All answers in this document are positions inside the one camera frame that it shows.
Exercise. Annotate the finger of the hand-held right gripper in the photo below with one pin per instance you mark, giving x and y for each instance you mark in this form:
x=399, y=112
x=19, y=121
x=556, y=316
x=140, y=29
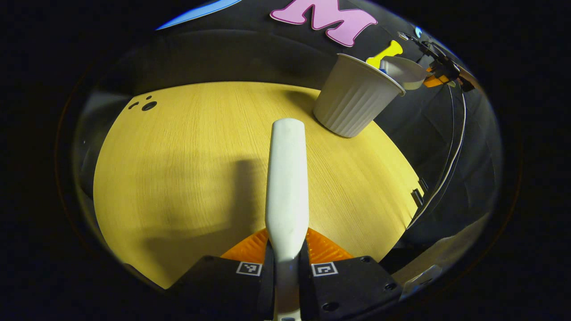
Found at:
x=436, y=80

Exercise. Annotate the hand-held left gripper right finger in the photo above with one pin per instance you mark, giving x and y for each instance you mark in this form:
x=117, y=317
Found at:
x=348, y=287

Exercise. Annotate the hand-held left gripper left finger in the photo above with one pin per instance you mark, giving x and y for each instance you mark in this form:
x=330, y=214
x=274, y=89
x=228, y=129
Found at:
x=223, y=290

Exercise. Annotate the small white dustpan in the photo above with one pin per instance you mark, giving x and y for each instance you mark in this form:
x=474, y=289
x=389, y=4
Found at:
x=408, y=71

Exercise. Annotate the white ribbed garbage bin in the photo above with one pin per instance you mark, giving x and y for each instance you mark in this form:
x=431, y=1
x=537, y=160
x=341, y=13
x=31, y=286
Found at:
x=352, y=100

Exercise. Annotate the wooden desktop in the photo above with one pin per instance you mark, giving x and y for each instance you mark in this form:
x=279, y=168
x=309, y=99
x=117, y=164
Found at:
x=187, y=169

